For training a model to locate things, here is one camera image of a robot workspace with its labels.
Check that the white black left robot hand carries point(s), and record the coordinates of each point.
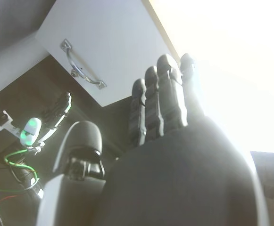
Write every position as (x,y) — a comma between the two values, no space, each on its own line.
(179,179)

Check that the brown wooden board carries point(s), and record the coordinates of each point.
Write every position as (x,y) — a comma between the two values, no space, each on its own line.
(113,42)

